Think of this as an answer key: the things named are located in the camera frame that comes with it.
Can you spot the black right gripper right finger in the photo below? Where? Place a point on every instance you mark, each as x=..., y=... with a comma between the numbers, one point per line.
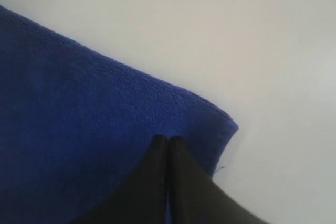
x=194, y=197

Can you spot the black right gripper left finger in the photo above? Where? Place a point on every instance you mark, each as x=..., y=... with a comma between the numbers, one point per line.
x=141, y=198

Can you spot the blue microfiber towel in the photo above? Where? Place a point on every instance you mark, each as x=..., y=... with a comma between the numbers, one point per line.
x=75, y=123

